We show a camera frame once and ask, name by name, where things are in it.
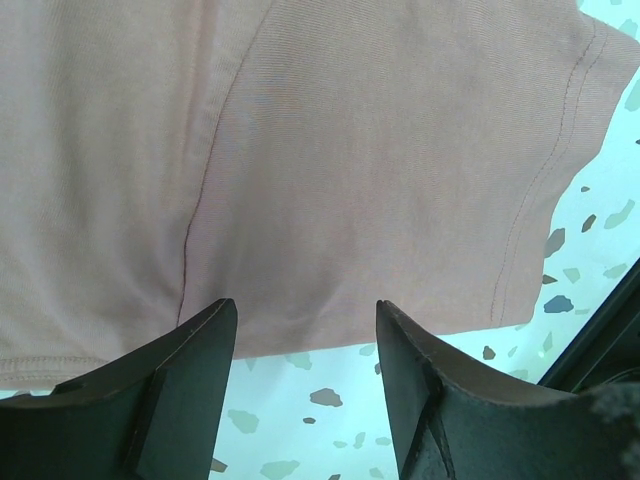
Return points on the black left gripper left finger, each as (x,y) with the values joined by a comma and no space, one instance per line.
(151,414)

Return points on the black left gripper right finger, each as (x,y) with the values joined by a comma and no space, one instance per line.
(453,417)

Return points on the salmon pink t shirt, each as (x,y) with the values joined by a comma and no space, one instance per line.
(303,158)

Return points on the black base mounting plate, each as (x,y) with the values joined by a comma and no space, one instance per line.
(606,350)

